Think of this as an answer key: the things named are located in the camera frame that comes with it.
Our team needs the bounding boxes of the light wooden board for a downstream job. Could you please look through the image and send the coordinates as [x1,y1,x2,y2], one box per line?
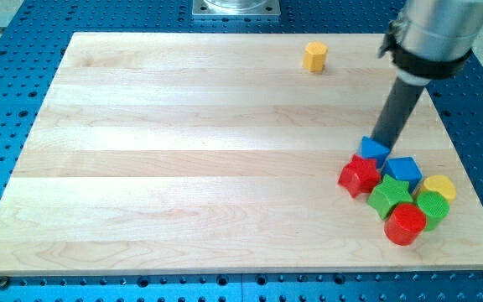
[0,33,483,276]

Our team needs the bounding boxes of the red star block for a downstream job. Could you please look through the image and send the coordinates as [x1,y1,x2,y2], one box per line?
[338,154,381,198]

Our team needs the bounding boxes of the green star block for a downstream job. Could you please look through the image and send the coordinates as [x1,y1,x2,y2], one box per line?
[367,174,413,220]

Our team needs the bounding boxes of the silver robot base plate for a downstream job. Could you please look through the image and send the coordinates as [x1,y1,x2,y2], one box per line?
[192,0,280,17]

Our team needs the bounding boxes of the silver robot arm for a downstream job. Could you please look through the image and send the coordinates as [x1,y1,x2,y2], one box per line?
[379,0,483,86]

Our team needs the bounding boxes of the blue pentagon block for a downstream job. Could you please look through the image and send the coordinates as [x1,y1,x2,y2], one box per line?
[382,157,423,193]

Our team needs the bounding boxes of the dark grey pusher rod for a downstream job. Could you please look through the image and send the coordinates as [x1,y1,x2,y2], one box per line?
[371,77,424,149]

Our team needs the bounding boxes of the black strap on arm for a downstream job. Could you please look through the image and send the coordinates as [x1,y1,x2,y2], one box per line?
[377,31,474,81]

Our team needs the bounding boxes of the red cylinder block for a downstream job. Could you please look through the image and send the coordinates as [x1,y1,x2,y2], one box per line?
[384,203,427,246]

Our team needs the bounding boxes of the blue triangle block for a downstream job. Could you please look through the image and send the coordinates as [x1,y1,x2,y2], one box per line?
[356,136,391,169]

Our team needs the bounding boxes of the yellow hexagon block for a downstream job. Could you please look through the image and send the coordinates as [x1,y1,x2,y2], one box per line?
[302,41,329,72]

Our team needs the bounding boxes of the yellow cylinder block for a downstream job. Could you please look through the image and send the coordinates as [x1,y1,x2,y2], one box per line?
[416,174,457,203]

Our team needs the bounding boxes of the green cylinder block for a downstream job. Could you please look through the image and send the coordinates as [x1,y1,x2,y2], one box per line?
[416,191,449,232]

